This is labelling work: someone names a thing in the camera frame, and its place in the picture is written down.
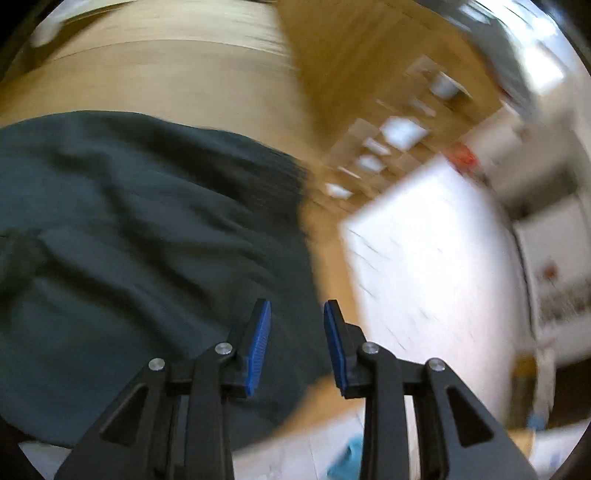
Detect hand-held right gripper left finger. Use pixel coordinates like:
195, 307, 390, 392
54, 299, 272, 480

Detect wooden slatted rack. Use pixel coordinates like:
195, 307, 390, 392
277, 0, 506, 217

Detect dark grey pants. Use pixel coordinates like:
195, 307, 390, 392
0, 111, 340, 448

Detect light blue plastic stool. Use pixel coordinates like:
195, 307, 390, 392
327, 434, 365, 480

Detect wooden platform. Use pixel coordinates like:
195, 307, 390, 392
0, 0, 365, 455

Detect red box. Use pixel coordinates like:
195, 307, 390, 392
450, 143, 478, 169

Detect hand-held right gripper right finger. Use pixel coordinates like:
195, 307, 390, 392
323, 300, 539, 480

